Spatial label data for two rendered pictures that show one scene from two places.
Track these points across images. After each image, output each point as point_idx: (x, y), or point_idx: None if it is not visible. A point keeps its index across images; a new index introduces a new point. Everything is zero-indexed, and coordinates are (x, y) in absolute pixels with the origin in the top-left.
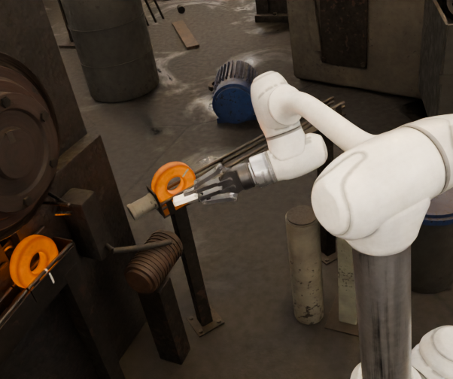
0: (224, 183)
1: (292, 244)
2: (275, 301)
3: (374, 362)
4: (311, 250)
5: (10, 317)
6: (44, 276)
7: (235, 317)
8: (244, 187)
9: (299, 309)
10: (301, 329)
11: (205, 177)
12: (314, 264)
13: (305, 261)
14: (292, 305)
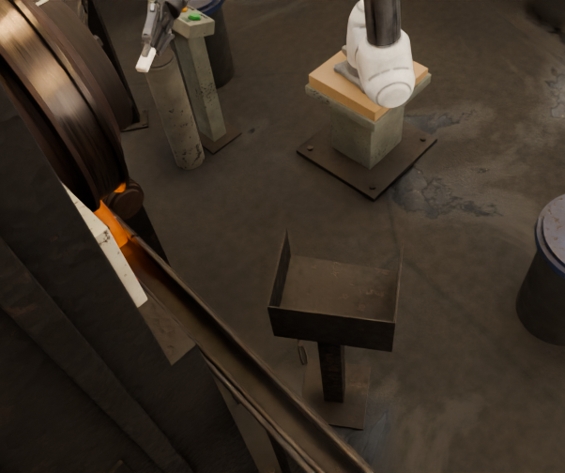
0: (165, 20)
1: (168, 89)
2: (158, 178)
3: (392, 16)
4: (182, 83)
5: (160, 258)
6: (122, 221)
7: (152, 214)
8: (180, 12)
9: (191, 154)
10: (203, 170)
11: (151, 23)
12: (187, 97)
13: (183, 98)
14: (173, 167)
